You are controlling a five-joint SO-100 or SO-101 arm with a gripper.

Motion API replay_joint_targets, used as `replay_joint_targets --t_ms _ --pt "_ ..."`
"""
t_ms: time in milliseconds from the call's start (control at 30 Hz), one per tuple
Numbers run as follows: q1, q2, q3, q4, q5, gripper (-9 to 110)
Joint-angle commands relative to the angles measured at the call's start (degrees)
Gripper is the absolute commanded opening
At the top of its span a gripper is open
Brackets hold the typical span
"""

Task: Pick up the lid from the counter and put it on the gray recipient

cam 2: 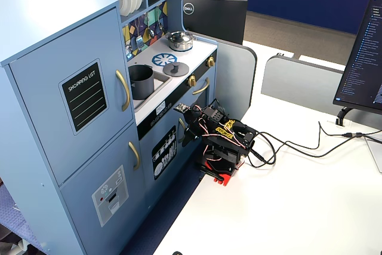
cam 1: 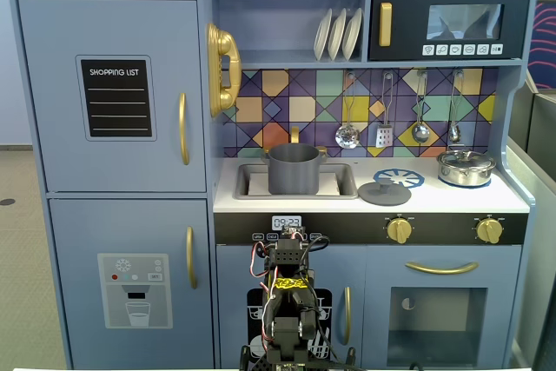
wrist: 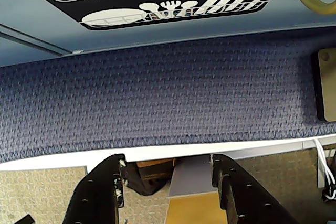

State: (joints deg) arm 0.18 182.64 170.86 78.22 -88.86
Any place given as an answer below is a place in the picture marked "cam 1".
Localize large blue fridge door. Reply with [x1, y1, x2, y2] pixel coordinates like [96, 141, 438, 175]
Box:
[17, 0, 208, 193]

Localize grey toy sink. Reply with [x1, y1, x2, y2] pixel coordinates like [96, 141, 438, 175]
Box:
[234, 162, 360, 201]

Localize gold microwave handle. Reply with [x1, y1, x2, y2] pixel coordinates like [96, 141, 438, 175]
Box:
[378, 2, 393, 48]

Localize blue dishwasher door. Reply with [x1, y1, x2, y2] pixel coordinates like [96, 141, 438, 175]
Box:
[215, 244, 367, 368]

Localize metal skimmer spoon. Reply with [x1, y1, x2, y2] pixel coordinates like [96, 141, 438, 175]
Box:
[334, 70, 361, 149]

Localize blue fridge door with dispenser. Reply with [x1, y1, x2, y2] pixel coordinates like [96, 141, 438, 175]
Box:
[48, 197, 215, 370]

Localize shiny steel pot lid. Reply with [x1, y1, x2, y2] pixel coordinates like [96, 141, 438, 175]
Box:
[438, 149, 495, 168]

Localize white toy plate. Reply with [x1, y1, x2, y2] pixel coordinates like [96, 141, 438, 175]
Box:
[328, 8, 348, 62]
[313, 8, 334, 62]
[341, 7, 363, 61]

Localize black shopping list board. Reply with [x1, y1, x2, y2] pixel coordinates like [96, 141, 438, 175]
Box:
[80, 59, 153, 139]

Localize red white servo cable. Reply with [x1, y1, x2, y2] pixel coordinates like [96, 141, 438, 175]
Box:
[251, 242, 281, 344]

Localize gold stove knob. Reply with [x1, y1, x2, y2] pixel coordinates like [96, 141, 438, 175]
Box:
[475, 217, 505, 245]
[386, 217, 414, 244]

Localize gold toy telephone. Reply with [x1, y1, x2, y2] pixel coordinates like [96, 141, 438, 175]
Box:
[206, 22, 242, 118]

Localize blue oven door with window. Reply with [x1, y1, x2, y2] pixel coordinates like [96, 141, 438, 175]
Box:
[365, 245, 522, 368]

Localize grey plastic pot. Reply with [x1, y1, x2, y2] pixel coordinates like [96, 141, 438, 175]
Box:
[261, 142, 330, 195]

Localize metal ladle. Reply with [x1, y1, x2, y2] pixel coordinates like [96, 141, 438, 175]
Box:
[411, 70, 431, 144]

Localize metal slotted spatula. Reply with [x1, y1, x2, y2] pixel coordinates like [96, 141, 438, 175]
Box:
[375, 70, 395, 149]

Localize black control panel strip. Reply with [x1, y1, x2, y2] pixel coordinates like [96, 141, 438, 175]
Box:
[213, 212, 530, 247]

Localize small metal spoon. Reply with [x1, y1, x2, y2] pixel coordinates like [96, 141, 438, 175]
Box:
[447, 69, 463, 143]

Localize gold dishwasher door handle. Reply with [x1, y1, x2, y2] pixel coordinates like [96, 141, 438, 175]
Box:
[342, 286, 352, 346]

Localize gold oven door handle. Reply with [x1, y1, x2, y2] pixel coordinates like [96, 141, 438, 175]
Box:
[405, 261, 480, 275]

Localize digital clock display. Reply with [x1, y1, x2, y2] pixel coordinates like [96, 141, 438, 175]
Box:
[271, 215, 302, 232]

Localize black microwave door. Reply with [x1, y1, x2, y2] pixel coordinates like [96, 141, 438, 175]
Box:
[367, 0, 532, 62]

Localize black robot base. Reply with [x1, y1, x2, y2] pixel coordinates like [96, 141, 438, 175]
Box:
[240, 344, 358, 371]

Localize grey round lid with knob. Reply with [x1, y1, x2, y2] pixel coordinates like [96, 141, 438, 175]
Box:
[357, 180, 413, 207]

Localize gold fridge door handle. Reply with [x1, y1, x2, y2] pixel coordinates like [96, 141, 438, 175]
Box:
[178, 92, 191, 167]
[185, 226, 198, 290]

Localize black dishwasher rack decal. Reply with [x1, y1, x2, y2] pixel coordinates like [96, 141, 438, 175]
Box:
[246, 287, 334, 363]

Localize black power cable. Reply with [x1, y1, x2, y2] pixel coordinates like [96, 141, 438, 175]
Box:
[308, 235, 348, 367]

